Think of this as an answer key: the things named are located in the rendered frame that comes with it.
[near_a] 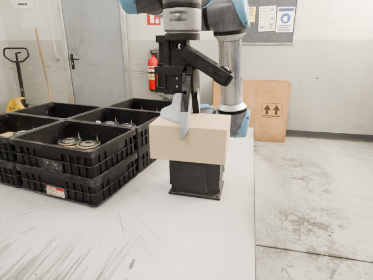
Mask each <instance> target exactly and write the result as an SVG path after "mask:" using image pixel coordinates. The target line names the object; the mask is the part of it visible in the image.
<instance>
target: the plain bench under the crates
mask: <svg viewBox="0 0 373 280"><path fill-rule="evenodd" d="M224 167H225V172H224V173H223V181H224V186H223V190H222V193H221V197H220V200H219V201H217V200H212V199H204V198H195V197H187V196H179V195H174V194H168V192H169V190H170V189H171V187H172V185H171V184H170V177H169V160H166V159H157V160H156V161H155V162H153V163H152V164H151V165H150V166H148V167H147V168H146V169H145V170H144V171H142V172H140V173H138V175H137V176H136V177H135V178H133V179H132V180H131V181H130V182H129V183H127V184H126V185H125V186H124V187H122V188H121V189H120V190H119V191H117V192H116V193H115V194H114V195H112V196H111V197H110V198H109V199H107V200H106V201H105V202H104V203H102V204H101V205H100V206H98V207H92V206H88V205H85V204H81V203H77V202H72V201H68V200H66V199H61V198H57V197H53V196H49V195H46V194H42V193H38V192H34V191H29V190H26V189H22V188H21V187H14V186H10V185H7V184H3V183H0V280H256V240H255V175H254V128H251V127H249V128H248V132H247V135H246V136H245V137H244V138H230V142H229V149H228V154H227V157H226V162H225V165H224Z"/></svg>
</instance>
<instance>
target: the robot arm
mask: <svg viewBox="0 0 373 280"><path fill-rule="evenodd" d="M119 2H120V5H121V7H122V9H123V10H124V11H125V12H126V13H127V14H140V13H147V14H151V15H153V16H157V17H160V18H163V25H164V31H165V32H167V33H165V35H158V36H155V39H156V43H158V44H159V63H158V64H157V66H155V67H154V79H155V92H157V93H164V94H175V93H176V94H175V95H174V97H173V101H172V104H171V105H169V106H167V107H165V108H163V109H162V110H161V112H160V115H161V117H162V118H163V119H166V120H169V121H172V122H174V123H177V124H180V139H184V137H185V136H186V134H187V133H188V132H189V122H190V113H205V114H225V115H231V122H230V138H244V137H245V136H246V135H247V132H248V128H249V121H250V110H248V109H246V104H245V103H244V102H243V79H242V50H241V39H242V37H243V36H244V34H245V33H246V28H248V27H250V13H249V6H248V0H119ZM200 31H213V36H214V37H215V38H216V39H217V40H218V51H219V64H218V63H216V62H215V61H213V60H212V59H210V58H209V57H207V56H206V55H204V54H202V53H201V52H199V51H198V50H196V49H195V48H193V47H192V46H190V41H197V40H200V33H198V32H200ZM179 44H181V45H180V46H179ZM179 47H180V48H179ZM199 70H200V71H202V72H203V73H205V74H206V75H208V76H209V77H211V78H212V79H213V80H214V81H215V82H216V83H218V84H220V93H221V104H219V105H218V109H215V107H213V106H212V105H208V104H200V73H199ZM157 79H158V86H157Z"/></svg>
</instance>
